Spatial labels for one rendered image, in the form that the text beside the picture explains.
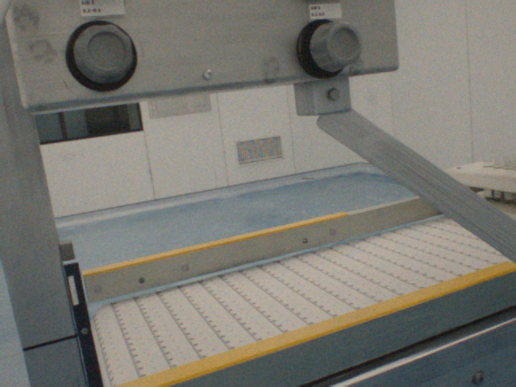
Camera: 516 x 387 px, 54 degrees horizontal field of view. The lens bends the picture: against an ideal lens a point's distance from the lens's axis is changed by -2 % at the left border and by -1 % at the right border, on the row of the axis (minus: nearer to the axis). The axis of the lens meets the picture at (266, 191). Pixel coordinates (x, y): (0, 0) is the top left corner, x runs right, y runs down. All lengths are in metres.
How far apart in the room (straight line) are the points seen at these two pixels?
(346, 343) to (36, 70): 0.27
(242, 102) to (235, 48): 5.56
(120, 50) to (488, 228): 0.27
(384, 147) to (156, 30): 0.18
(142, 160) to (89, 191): 0.63
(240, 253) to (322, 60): 0.38
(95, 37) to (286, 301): 0.35
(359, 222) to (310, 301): 0.21
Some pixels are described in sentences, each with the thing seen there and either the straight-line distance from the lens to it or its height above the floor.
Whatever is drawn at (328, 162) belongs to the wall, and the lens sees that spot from 6.32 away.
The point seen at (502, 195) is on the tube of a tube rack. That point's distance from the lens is 0.76.
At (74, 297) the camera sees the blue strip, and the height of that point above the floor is 0.89.
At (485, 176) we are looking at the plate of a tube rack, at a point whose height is 0.94.
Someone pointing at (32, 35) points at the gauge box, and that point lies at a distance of 0.27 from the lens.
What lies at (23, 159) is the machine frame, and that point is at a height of 1.04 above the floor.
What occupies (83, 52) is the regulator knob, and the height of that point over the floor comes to 1.11.
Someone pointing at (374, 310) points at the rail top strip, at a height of 0.91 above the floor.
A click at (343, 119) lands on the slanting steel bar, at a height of 1.06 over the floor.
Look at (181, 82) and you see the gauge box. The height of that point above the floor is 1.09.
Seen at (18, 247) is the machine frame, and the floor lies 0.95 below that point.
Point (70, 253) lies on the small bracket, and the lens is 0.60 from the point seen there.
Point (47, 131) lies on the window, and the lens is 5.53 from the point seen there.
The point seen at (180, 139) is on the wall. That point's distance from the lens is 5.65.
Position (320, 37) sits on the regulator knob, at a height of 1.11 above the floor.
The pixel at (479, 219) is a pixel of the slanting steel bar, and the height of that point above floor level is 0.98.
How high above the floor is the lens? 1.08
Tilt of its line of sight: 11 degrees down
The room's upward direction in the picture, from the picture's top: 7 degrees counter-clockwise
